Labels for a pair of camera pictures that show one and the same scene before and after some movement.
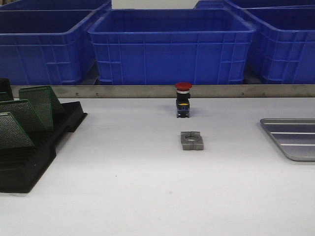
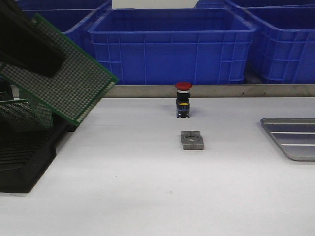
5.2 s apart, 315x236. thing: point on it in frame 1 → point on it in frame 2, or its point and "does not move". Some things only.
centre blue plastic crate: (166, 46) does not move
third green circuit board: (44, 101) does not move
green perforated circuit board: (12, 135) → (79, 85)
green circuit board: (23, 112) does not move
